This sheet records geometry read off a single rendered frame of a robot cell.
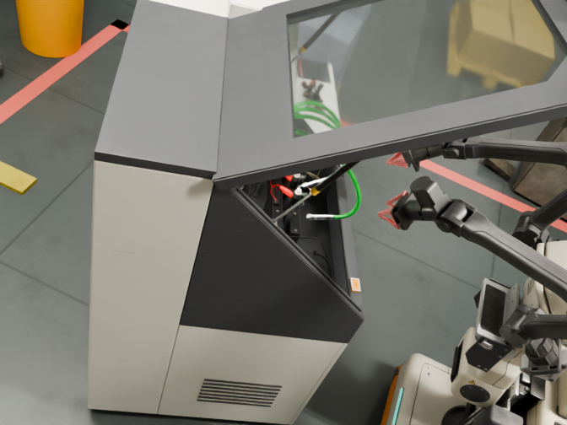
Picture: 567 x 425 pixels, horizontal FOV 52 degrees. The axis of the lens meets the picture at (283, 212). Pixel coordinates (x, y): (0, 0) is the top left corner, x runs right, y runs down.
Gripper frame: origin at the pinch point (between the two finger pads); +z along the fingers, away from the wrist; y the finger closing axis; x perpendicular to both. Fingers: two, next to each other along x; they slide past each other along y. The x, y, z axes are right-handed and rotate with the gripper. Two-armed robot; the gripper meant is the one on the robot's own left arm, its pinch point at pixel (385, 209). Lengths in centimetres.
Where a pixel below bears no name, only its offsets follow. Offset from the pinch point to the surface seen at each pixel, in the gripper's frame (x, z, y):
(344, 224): 21.4, 40.7, -15.7
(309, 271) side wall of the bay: 3.4, 14.2, 24.0
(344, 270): 27.8, 32.3, 0.6
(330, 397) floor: 109, 84, 10
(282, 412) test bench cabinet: 82, 74, 36
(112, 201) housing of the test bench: -46, 28, 52
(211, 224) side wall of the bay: -27, 19, 39
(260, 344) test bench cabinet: 31, 47, 36
